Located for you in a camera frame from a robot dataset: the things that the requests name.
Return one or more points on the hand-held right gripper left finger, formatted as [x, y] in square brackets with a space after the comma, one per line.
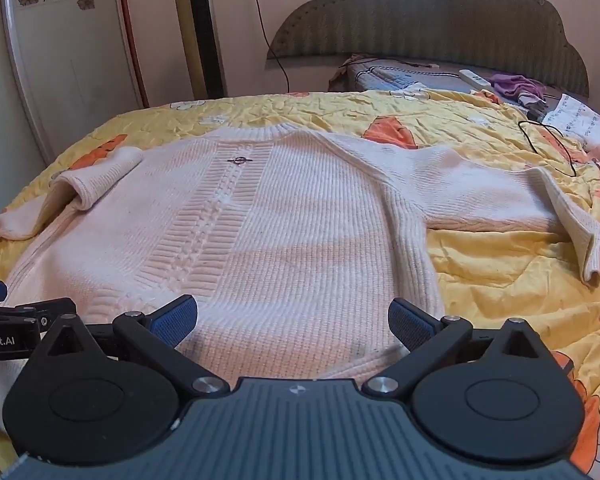
[177, 322]

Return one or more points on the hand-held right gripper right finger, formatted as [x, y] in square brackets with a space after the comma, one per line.
[410, 322]

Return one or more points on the white knit sweater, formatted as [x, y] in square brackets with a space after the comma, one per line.
[290, 220]

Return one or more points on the yellow carrot print quilt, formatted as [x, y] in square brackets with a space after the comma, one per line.
[505, 260]

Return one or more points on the patterned grey bedding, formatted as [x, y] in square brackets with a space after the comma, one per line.
[390, 77]

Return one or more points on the black charger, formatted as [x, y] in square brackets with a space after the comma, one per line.
[536, 111]

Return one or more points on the white power strip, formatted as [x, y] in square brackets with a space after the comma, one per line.
[475, 77]

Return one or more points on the purple cloth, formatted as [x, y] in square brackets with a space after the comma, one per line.
[515, 85]

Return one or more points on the gold tower fan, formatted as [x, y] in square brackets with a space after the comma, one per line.
[200, 25]

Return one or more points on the grey padded headboard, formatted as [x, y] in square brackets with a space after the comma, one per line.
[430, 15]

